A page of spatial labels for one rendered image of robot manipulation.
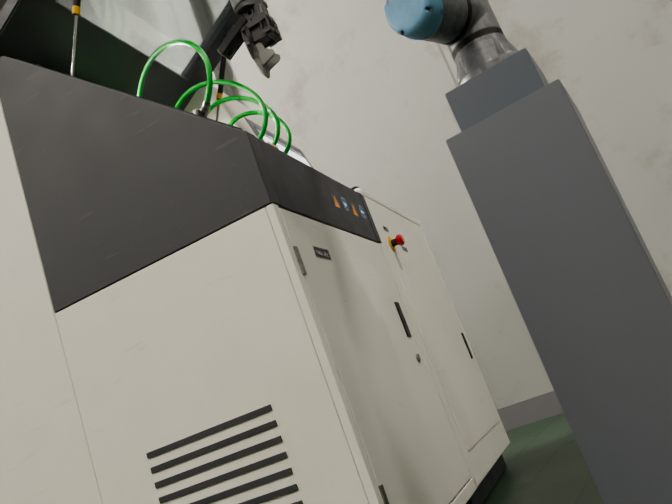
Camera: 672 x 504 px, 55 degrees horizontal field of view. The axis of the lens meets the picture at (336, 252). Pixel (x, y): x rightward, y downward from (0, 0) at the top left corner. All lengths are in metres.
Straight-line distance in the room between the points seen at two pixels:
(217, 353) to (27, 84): 0.82
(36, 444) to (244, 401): 0.53
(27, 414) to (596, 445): 1.18
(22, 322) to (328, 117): 2.96
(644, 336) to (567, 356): 0.13
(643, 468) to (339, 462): 0.52
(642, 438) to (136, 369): 0.97
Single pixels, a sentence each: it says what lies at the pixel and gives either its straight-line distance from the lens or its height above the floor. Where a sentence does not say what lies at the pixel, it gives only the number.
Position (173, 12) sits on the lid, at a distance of 2.14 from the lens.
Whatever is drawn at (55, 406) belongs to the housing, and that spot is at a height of 0.60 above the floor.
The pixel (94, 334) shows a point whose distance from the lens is 1.50.
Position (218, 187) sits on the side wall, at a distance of 1.34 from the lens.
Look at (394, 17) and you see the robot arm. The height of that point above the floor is 1.06.
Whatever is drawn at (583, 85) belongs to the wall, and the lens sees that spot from 3.77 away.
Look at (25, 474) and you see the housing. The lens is 1.65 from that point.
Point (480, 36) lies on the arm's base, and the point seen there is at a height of 0.98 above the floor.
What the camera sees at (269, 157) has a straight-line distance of 1.38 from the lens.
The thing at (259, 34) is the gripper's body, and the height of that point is 1.36.
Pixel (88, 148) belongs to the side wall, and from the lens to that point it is 1.57.
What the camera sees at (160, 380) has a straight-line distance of 1.39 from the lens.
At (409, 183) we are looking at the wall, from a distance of 3.92.
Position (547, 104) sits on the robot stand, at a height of 0.76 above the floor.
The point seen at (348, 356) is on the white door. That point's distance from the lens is 1.31.
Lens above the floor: 0.36
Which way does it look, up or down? 14 degrees up
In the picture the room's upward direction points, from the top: 20 degrees counter-clockwise
